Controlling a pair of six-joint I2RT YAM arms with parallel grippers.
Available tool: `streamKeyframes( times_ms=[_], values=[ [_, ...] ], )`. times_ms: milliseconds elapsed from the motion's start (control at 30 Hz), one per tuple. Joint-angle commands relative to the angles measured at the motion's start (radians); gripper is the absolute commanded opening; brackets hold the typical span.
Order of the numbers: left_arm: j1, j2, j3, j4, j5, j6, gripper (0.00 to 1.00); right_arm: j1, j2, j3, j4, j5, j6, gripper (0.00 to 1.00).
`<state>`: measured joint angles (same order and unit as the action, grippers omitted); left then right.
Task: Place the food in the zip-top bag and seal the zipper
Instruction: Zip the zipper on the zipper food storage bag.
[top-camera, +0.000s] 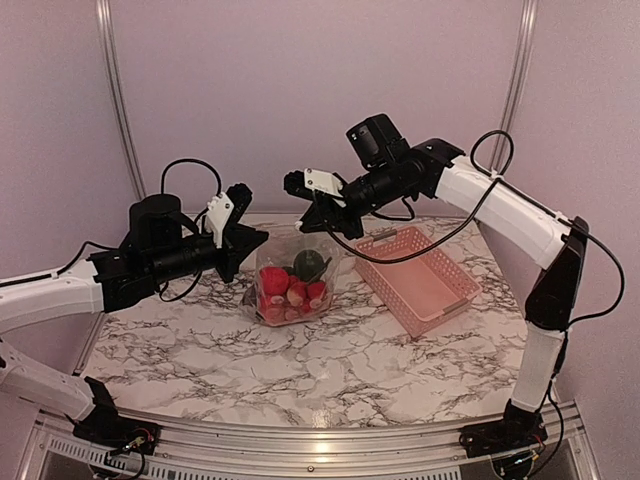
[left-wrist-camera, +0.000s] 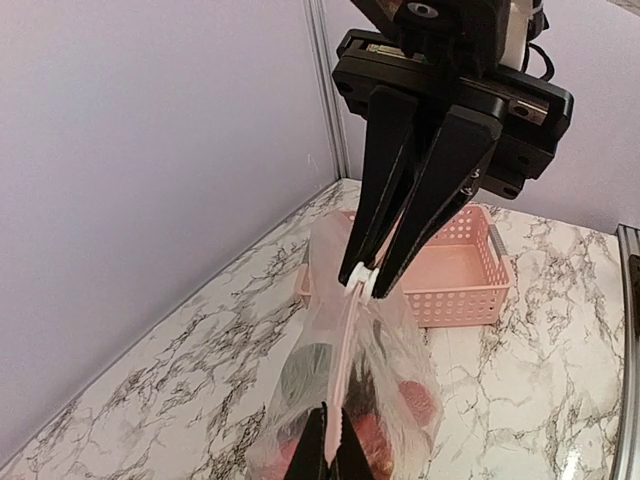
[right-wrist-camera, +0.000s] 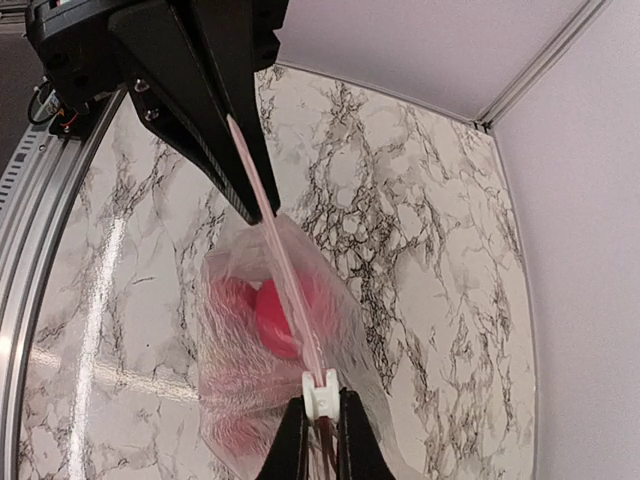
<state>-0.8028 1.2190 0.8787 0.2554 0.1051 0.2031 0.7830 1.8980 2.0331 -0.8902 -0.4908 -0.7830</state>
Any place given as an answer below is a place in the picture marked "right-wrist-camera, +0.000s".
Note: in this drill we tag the pink red apple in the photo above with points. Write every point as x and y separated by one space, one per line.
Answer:
272 324

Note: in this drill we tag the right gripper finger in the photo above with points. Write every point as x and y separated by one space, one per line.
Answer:
359 455
288 457

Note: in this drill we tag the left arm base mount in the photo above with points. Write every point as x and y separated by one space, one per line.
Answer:
47 112

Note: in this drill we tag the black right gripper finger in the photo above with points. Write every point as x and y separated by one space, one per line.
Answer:
235 100

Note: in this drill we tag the aluminium front rail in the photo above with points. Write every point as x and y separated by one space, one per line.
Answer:
33 186

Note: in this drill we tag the left aluminium frame post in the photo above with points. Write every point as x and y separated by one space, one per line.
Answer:
549 54

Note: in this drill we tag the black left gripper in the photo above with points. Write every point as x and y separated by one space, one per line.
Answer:
191 54

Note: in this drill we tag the clear zip top bag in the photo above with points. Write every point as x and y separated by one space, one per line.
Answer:
287 386

